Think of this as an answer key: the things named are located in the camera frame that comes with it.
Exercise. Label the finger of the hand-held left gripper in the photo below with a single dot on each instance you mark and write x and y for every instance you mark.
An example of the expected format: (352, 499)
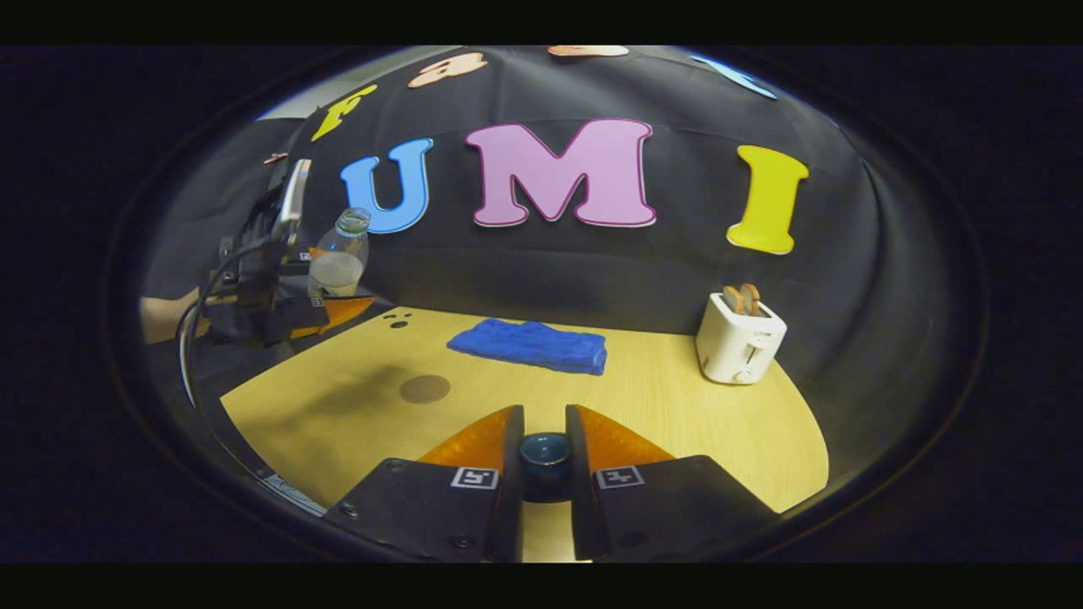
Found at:
(309, 317)
(303, 262)

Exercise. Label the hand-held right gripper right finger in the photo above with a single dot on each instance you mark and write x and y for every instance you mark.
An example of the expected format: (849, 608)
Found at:
(579, 524)

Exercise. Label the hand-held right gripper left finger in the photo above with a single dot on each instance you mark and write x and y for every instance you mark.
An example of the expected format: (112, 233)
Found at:
(511, 524)

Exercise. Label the clear plastic water bottle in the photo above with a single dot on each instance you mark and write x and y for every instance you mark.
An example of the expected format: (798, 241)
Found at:
(338, 271)

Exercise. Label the dark blue teacup lid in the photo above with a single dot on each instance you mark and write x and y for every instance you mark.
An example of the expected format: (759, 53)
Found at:
(546, 452)

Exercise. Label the blue folded towel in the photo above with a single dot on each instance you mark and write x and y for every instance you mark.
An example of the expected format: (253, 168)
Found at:
(533, 345)

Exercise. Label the white toaster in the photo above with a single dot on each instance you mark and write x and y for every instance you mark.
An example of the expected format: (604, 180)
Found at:
(736, 347)

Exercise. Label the black backdrop cloth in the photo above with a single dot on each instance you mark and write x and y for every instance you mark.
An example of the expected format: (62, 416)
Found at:
(592, 271)

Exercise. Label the toasted bread slice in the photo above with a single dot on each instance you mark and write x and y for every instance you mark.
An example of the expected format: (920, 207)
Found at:
(733, 300)
(752, 298)

